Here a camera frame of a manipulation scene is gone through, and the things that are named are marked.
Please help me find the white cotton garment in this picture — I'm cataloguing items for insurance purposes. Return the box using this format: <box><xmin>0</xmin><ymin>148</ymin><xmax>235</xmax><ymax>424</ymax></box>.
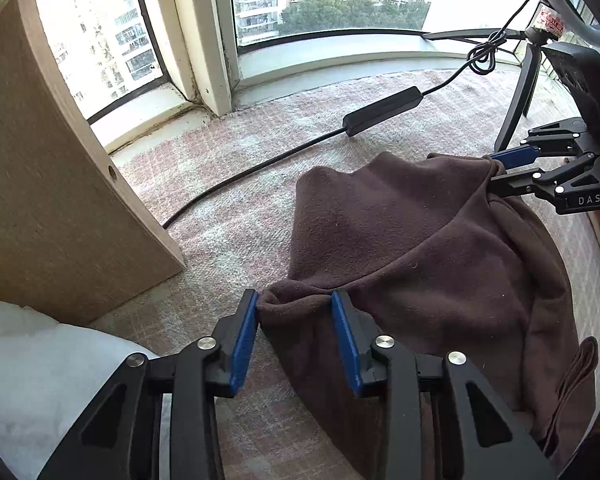
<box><xmin>0</xmin><ymin>301</ymin><xmax>156</xmax><ymax>479</ymax></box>

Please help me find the light wooden board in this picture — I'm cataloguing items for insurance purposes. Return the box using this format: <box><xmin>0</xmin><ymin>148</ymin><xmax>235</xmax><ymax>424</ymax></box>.
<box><xmin>0</xmin><ymin>0</ymin><xmax>185</xmax><ymax>324</ymax></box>

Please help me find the plaid pink bed sheet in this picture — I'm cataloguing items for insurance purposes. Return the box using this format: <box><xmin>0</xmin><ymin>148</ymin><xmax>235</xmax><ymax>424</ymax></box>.
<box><xmin>91</xmin><ymin>66</ymin><xmax>600</xmax><ymax>479</ymax></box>

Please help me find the black camera box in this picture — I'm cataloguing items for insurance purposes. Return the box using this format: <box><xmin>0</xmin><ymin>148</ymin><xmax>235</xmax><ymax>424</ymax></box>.
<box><xmin>542</xmin><ymin>42</ymin><xmax>600</xmax><ymax>144</ymax></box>

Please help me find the brown fleece garment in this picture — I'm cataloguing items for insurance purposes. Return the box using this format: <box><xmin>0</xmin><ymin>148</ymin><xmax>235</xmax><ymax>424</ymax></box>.
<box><xmin>258</xmin><ymin>153</ymin><xmax>597</xmax><ymax>477</ymax></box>

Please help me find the black cable with inline remote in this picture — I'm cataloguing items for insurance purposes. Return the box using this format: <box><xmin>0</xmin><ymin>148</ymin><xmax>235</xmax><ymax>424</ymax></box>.
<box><xmin>162</xmin><ymin>0</ymin><xmax>541</xmax><ymax>231</ymax></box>

